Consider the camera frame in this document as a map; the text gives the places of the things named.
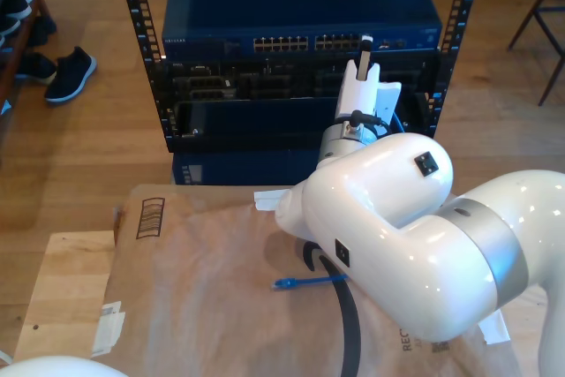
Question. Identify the black rack server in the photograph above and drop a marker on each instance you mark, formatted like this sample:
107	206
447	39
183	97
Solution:
273	81

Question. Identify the blue device under rack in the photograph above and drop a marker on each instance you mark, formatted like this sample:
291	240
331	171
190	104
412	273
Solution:
243	167

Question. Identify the dark metal chair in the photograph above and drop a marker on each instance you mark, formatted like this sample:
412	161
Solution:
554	9

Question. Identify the brown packing paper mailer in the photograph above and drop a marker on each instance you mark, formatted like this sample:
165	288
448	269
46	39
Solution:
198	284

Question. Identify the blue network switch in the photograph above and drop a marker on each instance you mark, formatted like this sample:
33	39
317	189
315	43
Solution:
300	2

